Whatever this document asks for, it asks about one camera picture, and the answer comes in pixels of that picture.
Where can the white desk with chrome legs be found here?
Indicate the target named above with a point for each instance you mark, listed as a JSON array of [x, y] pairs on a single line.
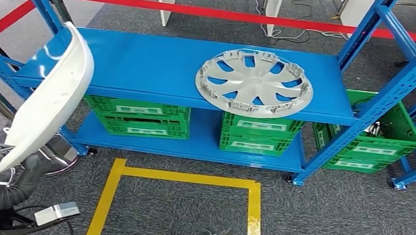
[[352, 12]]

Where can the chrome belt stanchion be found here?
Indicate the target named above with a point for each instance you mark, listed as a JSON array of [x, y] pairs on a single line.
[[63, 156]]

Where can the yellow floor tape square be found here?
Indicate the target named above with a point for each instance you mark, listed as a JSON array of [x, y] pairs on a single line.
[[187, 177]]

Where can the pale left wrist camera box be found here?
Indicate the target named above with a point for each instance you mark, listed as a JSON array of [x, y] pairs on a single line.
[[55, 211]]

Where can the white power adapter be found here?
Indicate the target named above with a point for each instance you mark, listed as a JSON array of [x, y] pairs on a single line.
[[374, 128]]

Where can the white curved plastic part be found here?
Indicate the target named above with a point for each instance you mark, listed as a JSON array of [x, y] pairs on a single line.
[[51, 99]]

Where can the open green plastic crate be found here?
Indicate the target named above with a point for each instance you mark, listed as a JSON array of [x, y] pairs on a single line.
[[374, 150]]

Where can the grey wheel hubcap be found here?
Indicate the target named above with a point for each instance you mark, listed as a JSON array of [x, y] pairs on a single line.
[[252, 84]]

